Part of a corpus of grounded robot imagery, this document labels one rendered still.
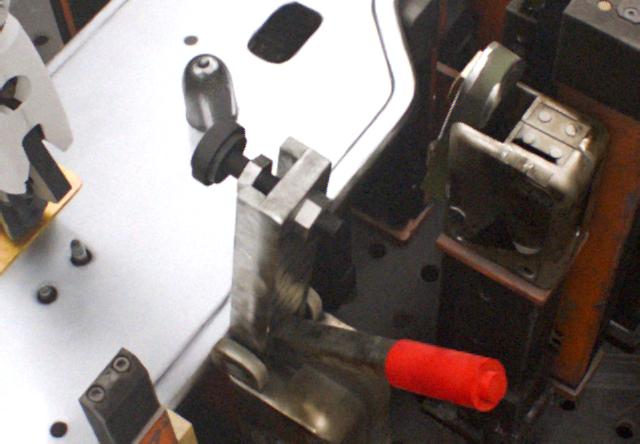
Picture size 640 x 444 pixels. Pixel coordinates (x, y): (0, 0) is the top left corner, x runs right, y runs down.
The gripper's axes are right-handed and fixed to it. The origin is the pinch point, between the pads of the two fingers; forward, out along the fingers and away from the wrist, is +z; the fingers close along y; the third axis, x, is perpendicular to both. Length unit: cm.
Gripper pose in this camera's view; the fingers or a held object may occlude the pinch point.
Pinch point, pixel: (5, 191)
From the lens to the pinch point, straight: 74.5
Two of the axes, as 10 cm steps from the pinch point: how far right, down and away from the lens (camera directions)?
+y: -8.2, -4.6, 3.4
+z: 0.4, 5.5, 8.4
